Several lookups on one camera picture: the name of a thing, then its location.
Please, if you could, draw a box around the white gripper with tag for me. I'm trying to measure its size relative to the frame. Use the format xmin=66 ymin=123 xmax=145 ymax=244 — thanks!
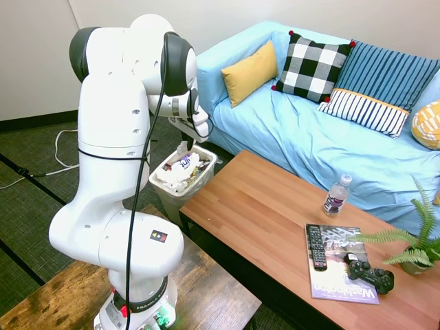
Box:
xmin=167 ymin=109 xmax=210 ymax=151

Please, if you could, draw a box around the crumpled white paper trash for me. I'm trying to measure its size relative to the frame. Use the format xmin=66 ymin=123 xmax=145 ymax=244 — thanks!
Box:
xmin=155 ymin=167 xmax=193 ymax=193

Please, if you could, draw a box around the cream plastic trash bin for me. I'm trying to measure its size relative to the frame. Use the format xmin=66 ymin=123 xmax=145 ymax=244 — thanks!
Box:
xmin=148 ymin=144 xmax=219 ymax=228

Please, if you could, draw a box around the plain mustard yellow pillow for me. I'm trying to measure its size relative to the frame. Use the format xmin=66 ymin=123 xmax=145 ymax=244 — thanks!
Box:
xmin=221 ymin=40 xmax=279 ymax=109

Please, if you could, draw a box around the light blue covered sofa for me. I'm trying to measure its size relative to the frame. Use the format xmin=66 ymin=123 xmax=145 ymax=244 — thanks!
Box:
xmin=195 ymin=21 xmax=440 ymax=239

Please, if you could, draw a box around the black white checkered pillow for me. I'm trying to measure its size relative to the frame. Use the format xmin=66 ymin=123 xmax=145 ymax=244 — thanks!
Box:
xmin=270 ymin=30 xmax=357 ymax=104

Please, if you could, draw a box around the rustic dark wood robot table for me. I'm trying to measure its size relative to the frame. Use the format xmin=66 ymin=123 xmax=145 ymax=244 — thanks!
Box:
xmin=0 ymin=204 xmax=263 ymax=330

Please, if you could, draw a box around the clear bottle purple label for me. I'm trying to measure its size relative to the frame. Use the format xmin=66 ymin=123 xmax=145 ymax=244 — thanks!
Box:
xmin=321 ymin=173 xmax=353 ymax=218

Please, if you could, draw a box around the black TV remote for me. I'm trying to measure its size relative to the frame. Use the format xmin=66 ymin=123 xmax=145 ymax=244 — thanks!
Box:
xmin=305 ymin=225 xmax=329 ymax=273

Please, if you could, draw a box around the white navy striped pillow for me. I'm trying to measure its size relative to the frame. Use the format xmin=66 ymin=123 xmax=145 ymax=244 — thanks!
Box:
xmin=316 ymin=88 xmax=411 ymax=140

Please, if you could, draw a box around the Washington magazine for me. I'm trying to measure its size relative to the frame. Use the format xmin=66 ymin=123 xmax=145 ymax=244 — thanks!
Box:
xmin=304 ymin=223 xmax=381 ymax=306

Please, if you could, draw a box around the blue striped pillow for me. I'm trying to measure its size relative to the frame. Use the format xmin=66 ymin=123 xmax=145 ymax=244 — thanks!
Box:
xmin=335 ymin=40 xmax=440 ymax=113

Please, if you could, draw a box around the black game controller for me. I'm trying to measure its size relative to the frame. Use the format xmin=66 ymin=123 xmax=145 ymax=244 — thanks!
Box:
xmin=343 ymin=252 xmax=395 ymax=296

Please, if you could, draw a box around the yellow white patterned bolster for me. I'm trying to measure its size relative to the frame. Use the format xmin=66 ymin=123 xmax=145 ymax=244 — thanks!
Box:
xmin=410 ymin=99 xmax=440 ymax=151

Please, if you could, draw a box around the potted green fern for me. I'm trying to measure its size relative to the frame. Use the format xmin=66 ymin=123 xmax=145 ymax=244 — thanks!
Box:
xmin=346 ymin=177 xmax=440 ymax=276

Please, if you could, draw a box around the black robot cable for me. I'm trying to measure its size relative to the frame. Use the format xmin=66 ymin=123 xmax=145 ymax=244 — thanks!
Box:
xmin=123 ymin=31 xmax=215 ymax=330

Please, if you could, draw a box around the wooden coffee table black frame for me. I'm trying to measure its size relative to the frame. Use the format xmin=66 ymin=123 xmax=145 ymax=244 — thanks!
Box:
xmin=178 ymin=149 xmax=440 ymax=330

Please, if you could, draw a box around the white floor cable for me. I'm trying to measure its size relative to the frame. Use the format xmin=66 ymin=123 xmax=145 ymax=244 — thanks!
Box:
xmin=0 ymin=129 xmax=81 ymax=190

